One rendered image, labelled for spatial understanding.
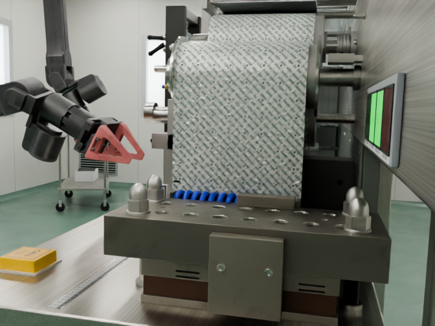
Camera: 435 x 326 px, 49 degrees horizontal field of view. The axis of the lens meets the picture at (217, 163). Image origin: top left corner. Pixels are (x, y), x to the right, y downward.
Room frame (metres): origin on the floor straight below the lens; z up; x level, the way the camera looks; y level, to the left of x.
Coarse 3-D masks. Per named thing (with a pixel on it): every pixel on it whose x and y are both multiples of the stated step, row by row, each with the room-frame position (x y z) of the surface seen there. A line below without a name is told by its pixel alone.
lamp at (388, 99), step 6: (390, 90) 0.37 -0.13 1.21; (390, 96) 0.37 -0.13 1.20; (384, 102) 0.41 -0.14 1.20; (390, 102) 0.36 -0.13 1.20; (384, 108) 0.40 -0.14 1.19; (390, 108) 0.36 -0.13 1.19; (384, 114) 0.40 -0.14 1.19; (390, 114) 0.36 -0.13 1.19; (384, 120) 0.40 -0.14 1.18; (384, 126) 0.39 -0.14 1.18; (384, 132) 0.39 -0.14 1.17; (384, 138) 0.39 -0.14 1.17; (384, 144) 0.39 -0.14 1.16
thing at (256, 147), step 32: (192, 128) 0.85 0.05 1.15; (224, 128) 0.84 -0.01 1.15; (256, 128) 0.83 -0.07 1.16; (288, 128) 0.81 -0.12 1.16; (192, 160) 0.85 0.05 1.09; (224, 160) 0.84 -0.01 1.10; (256, 160) 0.83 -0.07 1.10; (288, 160) 0.81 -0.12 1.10; (256, 192) 0.83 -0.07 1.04; (288, 192) 0.81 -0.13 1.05
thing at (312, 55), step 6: (312, 48) 0.84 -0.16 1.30; (312, 54) 0.82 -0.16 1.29; (312, 60) 0.82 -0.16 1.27; (312, 66) 0.81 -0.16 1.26; (312, 72) 0.81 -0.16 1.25; (312, 78) 0.81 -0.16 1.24; (312, 84) 0.81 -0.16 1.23; (306, 90) 0.82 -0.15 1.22; (312, 90) 0.82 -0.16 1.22; (306, 96) 0.83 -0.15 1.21; (312, 96) 0.82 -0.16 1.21; (306, 102) 0.84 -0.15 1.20; (312, 102) 0.83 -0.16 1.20; (306, 108) 0.86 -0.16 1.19; (312, 108) 0.85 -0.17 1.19
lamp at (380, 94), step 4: (380, 92) 0.44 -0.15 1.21; (380, 96) 0.44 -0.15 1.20; (380, 100) 0.44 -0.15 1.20; (380, 104) 0.43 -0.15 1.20; (380, 108) 0.43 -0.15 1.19; (376, 112) 0.46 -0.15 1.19; (380, 112) 0.43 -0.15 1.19; (376, 116) 0.46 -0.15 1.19; (380, 116) 0.43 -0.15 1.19; (376, 120) 0.46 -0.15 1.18; (380, 120) 0.43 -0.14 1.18; (376, 124) 0.46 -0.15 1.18; (380, 124) 0.42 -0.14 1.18; (376, 128) 0.45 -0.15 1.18; (380, 128) 0.42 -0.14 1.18; (376, 132) 0.45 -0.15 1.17; (380, 132) 0.42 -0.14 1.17; (376, 136) 0.45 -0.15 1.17; (380, 136) 0.42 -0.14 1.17; (376, 140) 0.45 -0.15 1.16; (376, 144) 0.44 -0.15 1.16
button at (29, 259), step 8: (24, 248) 0.84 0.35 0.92; (32, 248) 0.84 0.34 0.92; (40, 248) 0.84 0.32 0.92; (8, 256) 0.80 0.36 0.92; (16, 256) 0.80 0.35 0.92; (24, 256) 0.80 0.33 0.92; (32, 256) 0.80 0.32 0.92; (40, 256) 0.80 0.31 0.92; (48, 256) 0.82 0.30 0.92; (0, 264) 0.79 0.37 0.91; (8, 264) 0.79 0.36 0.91; (16, 264) 0.78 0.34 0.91; (24, 264) 0.78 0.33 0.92; (32, 264) 0.78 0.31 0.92; (40, 264) 0.79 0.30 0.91; (48, 264) 0.82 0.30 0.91; (32, 272) 0.78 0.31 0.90
